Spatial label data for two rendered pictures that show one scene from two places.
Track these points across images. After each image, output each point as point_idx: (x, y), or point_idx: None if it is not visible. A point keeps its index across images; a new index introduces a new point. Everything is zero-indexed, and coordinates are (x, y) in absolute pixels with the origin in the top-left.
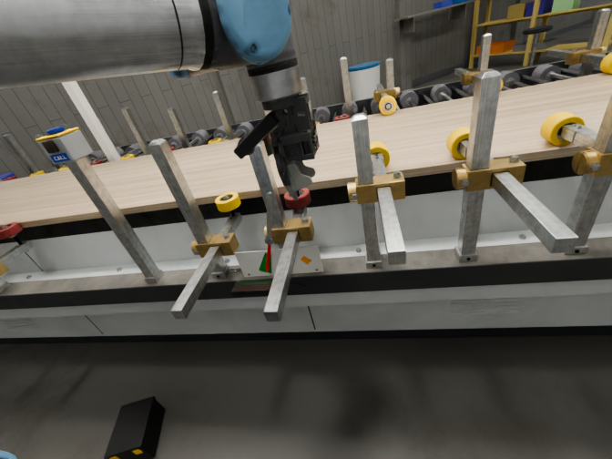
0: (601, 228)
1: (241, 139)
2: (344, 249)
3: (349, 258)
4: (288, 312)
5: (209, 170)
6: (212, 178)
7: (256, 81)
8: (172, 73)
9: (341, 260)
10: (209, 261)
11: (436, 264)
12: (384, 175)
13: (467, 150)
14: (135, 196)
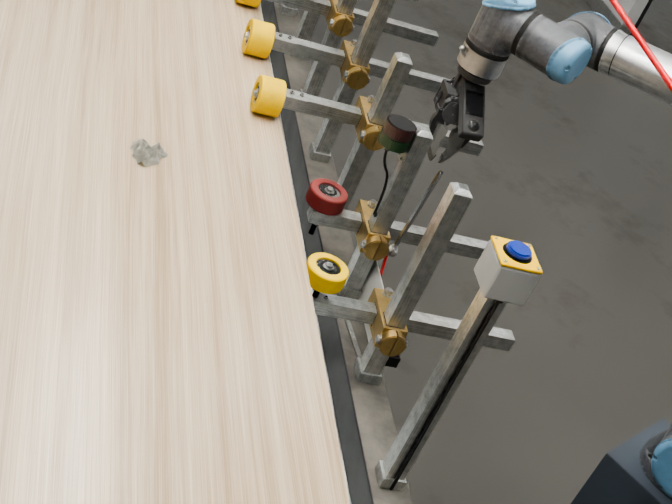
0: None
1: (478, 122)
2: None
3: (323, 236)
4: None
5: (166, 309)
6: (225, 298)
7: (505, 63)
8: (571, 81)
9: (329, 243)
10: (433, 315)
11: (332, 178)
12: (365, 106)
13: (359, 50)
14: (279, 451)
